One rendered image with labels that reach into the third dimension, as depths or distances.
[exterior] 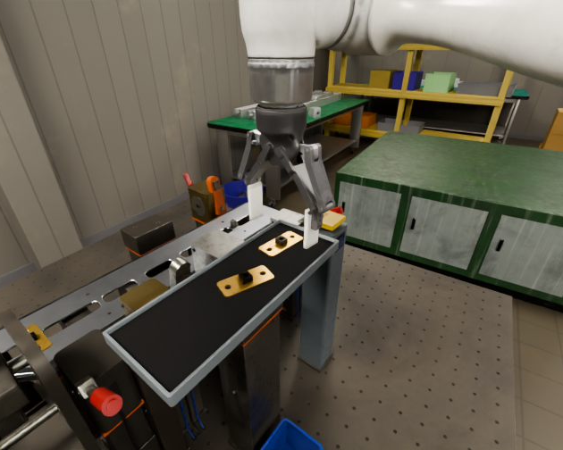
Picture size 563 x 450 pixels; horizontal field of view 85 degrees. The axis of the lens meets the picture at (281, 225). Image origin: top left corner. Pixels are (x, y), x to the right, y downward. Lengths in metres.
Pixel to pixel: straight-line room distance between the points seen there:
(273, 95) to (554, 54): 0.28
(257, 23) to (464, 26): 0.22
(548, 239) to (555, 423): 0.96
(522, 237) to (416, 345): 1.44
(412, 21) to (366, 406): 0.80
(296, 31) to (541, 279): 2.29
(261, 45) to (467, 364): 0.96
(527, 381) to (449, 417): 1.23
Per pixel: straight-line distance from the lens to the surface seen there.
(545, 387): 2.19
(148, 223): 0.97
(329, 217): 0.66
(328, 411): 0.89
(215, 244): 0.67
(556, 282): 2.53
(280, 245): 0.56
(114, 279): 0.84
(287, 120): 0.44
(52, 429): 0.67
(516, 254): 2.42
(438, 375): 1.02
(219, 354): 0.40
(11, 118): 2.57
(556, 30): 0.29
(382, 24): 0.50
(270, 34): 0.43
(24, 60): 2.76
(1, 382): 0.48
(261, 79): 0.44
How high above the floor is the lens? 1.47
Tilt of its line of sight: 30 degrees down
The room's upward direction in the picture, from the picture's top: straight up
